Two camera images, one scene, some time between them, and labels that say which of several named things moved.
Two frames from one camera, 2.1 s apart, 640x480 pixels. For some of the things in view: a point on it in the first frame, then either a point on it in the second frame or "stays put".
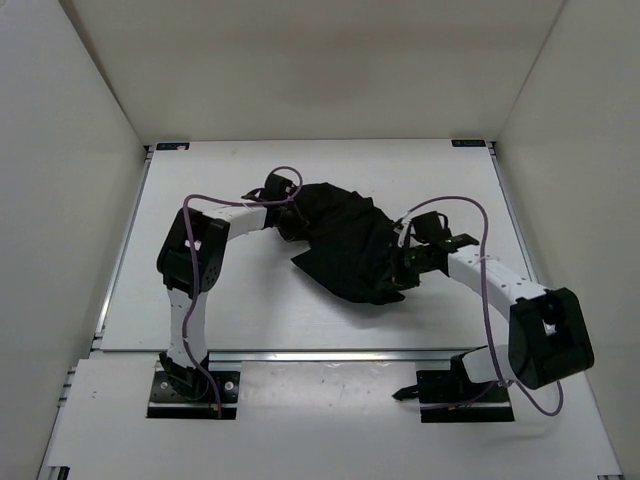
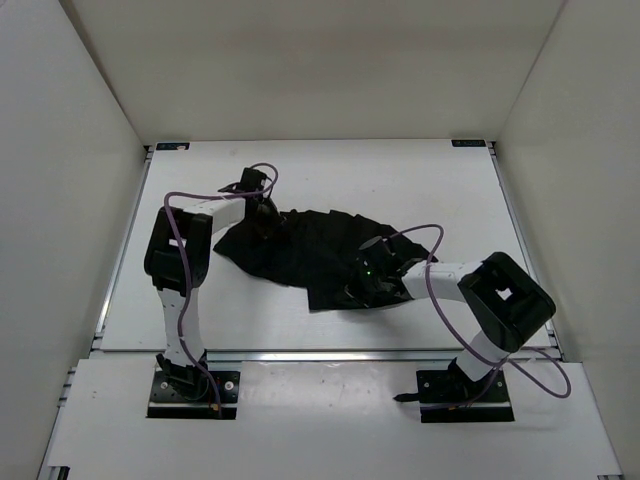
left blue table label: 181,146 stays put
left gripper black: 297,229 to 276,223
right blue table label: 469,143 stays put
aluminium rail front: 349,356 stays put
